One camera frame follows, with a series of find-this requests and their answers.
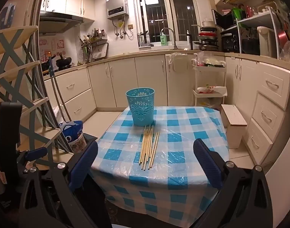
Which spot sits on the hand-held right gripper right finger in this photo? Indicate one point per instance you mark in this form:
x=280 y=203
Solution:
x=208 y=163

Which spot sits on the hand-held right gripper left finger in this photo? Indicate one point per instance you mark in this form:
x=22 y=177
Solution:
x=84 y=163

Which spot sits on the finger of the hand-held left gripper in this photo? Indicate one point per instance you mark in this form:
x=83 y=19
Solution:
x=36 y=153

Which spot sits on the bundle of wooden chopsticks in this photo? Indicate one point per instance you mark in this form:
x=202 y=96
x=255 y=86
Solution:
x=148 y=144

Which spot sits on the blue perforated plastic basket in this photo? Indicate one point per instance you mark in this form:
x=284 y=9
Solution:
x=140 y=114

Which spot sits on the floral patterned bin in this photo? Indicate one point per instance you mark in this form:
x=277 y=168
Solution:
x=78 y=144

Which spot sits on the blue white checked tablecloth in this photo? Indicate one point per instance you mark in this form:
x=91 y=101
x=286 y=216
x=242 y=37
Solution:
x=183 y=147

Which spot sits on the blue shopping bag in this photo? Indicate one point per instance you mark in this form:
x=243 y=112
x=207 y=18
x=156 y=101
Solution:
x=74 y=128

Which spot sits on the white rolling cart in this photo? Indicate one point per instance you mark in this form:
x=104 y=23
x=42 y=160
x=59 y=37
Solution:
x=206 y=94

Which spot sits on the black frying pan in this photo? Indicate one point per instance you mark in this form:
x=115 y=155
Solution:
x=46 y=66

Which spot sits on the white red printed plastic bag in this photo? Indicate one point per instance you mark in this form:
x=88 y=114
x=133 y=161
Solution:
x=216 y=89

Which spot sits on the black wok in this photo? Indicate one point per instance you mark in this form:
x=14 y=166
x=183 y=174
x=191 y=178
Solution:
x=63 y=62

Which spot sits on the cream kitchen base cabinets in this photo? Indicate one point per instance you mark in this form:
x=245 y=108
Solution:
x=126 y=80

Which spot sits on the wooden shelf with teal braces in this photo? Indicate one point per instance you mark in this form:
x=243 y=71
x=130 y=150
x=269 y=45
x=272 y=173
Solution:
x=11 y=32

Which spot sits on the clear plastic bag of food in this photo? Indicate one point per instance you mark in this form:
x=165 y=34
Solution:
x=206 y=58

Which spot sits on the white hanging bin with bag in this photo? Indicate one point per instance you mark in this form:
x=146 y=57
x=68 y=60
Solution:
x=178 y=61

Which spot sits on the black framed tray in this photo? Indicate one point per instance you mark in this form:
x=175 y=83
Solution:
x=102 y=52

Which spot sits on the range hood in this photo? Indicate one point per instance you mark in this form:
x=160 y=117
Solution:
x=57 y=21

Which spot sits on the black countertop oven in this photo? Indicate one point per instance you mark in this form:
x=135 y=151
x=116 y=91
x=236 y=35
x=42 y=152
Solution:
x=230 y=42

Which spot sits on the curved metal faucet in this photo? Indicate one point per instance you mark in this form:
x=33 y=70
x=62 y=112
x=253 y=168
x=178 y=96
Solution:
x=174 y=40

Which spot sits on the stack of pots and lids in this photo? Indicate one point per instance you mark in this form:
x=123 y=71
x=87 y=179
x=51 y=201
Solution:
x=208 y=35

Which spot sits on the green soap bottle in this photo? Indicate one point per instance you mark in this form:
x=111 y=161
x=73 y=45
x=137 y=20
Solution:
x=164 y=40

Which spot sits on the white electric water pot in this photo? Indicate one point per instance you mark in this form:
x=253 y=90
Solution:
x=266 y=42

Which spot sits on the black microwave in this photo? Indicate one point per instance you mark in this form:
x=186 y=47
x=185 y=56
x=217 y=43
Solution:
x=227 y=20

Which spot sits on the red bowl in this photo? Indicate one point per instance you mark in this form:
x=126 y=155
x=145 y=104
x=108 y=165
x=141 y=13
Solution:
x=282 y=39

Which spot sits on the white countertop rack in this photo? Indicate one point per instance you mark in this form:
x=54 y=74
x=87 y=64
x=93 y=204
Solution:
x=254 y=17

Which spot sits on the barred kitchen window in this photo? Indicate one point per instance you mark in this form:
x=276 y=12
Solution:
x=156 y=16

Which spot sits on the red white wall stickers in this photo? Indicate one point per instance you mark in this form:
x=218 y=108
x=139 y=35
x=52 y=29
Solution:
x=57 y=45

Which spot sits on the wall rack with kitchen utensils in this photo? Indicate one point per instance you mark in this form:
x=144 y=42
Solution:
x=87 y=49

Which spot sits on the grey wall water heater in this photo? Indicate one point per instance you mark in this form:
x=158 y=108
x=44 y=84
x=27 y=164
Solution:
x=116 y=3

